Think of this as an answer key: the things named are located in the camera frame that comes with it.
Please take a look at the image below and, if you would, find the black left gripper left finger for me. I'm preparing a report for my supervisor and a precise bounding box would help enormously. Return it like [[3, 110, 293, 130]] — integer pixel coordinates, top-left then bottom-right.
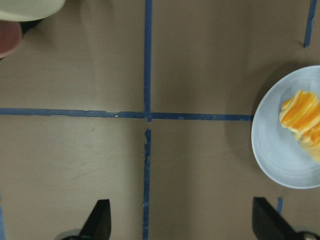
[[56, 199, 111, 240]]

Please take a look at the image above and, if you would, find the brown paper table cover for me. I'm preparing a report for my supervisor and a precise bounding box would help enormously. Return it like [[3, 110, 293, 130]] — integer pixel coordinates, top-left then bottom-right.
[[0, 0, 320, 240]]

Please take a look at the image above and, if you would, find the cream plate in rack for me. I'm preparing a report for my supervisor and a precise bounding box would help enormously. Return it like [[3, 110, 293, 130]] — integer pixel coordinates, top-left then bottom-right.
[[0, 0, 66, 22]]

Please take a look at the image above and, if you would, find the blue plate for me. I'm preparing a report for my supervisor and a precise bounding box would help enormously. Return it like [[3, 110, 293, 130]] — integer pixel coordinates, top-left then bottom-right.
[[251, 65, 320, 189]]

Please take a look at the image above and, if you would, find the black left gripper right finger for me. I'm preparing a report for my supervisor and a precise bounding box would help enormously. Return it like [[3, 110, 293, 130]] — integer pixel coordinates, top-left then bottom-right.
[[252, 197, 320, 240]]

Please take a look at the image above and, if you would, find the pink plate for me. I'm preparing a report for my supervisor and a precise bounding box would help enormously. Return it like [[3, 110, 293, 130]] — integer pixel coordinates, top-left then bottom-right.
[[0, 20, 23, 59]]

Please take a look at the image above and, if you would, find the spiral orange bread roll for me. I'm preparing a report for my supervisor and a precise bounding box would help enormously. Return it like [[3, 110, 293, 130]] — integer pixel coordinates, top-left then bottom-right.
[[279, 89, 320, 162]]

